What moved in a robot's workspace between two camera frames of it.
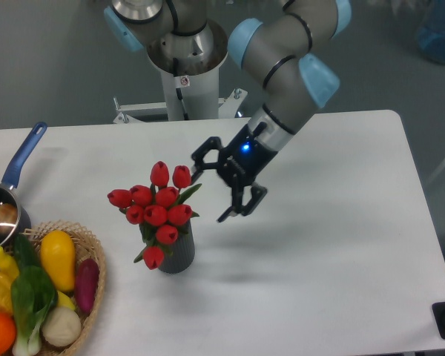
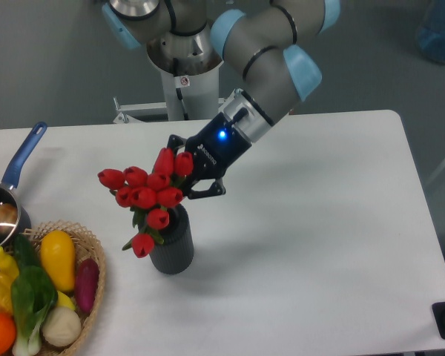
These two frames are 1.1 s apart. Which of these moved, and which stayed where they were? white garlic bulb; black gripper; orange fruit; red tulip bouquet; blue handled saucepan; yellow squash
Moved: red tulip bouquet; black gripper
Stayed: orange fruit; blue handled saucepan; white garlic bulb; yellow squash
